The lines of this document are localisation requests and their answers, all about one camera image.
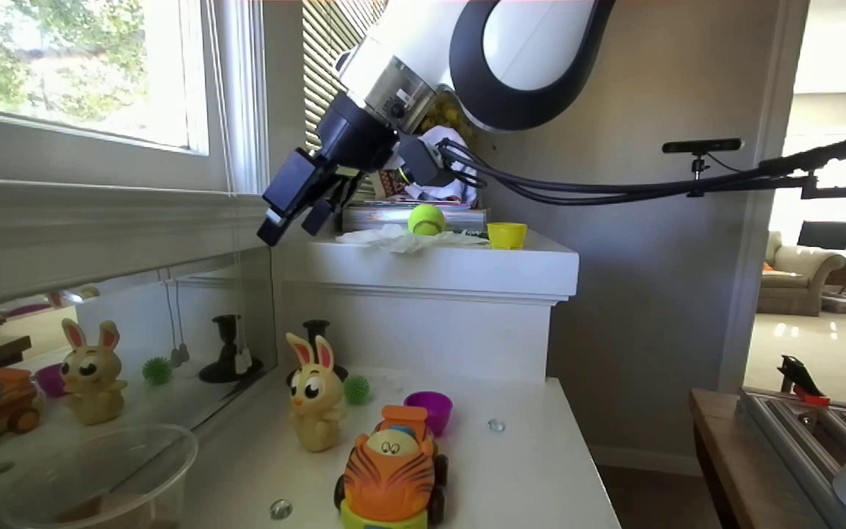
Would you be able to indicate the black candle holder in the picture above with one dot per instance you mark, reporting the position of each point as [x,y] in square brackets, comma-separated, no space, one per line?
[319,329]

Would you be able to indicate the yellow-green tennis ball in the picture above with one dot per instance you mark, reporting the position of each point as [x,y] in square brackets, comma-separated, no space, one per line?
[427,218]

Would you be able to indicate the clear plastic bowl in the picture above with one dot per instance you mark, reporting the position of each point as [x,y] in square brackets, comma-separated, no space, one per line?
[100,479]

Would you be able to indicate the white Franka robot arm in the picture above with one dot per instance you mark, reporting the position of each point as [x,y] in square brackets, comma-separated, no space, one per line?
[529,44]

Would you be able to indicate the white tall cabinet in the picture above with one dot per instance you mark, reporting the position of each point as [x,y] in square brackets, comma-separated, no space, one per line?
[442,312]

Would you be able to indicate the green pompom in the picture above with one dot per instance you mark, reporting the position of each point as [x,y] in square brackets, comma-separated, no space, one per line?
[355,388]

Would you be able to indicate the white low counter cabinet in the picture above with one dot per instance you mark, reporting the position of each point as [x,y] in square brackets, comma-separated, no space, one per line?
[520,479]

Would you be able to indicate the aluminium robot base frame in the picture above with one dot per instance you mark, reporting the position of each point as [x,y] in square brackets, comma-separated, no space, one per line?
[793,442]

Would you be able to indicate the clear glass bead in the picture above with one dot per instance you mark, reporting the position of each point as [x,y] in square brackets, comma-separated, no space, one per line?
[281,508]
[496,428]

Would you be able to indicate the white slatted lowered window blinds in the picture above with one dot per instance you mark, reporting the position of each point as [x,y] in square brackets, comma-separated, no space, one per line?
[319,60]

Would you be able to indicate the small yellow cup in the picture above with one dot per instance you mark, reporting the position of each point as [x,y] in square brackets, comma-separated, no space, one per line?
[505,235]

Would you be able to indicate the black bar camera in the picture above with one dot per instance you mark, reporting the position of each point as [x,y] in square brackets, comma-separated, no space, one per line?
[699,146]

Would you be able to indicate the orange tiger toy car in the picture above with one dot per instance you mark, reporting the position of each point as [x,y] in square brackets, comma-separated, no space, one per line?
[392,473]

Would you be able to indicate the dark background screen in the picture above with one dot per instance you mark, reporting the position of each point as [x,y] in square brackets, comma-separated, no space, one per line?
[823,235]

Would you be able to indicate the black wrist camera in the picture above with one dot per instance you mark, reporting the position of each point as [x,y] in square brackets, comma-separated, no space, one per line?
[425,163]

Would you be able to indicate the mirror backsplash panel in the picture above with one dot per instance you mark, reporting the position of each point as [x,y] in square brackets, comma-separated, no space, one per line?
[147,312]

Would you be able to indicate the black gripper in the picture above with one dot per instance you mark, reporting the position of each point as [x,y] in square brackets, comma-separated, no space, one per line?
[353,137]

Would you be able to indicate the purple small bowl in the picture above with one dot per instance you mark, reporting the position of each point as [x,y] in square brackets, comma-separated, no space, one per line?
[429,410]

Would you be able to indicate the white crumpled tissue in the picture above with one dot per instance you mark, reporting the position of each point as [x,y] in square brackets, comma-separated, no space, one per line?
[394,241]

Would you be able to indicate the beige sofa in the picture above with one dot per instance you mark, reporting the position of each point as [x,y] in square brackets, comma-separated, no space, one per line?
[799,275]

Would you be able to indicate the red and black clamp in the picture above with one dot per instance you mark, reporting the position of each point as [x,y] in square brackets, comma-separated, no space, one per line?
[799,379]

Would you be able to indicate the brown wooden table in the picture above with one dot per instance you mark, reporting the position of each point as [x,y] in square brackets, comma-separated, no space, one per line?
[726,451]

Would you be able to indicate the yellow bunny toy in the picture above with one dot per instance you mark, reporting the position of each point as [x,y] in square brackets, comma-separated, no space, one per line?
[314,400]

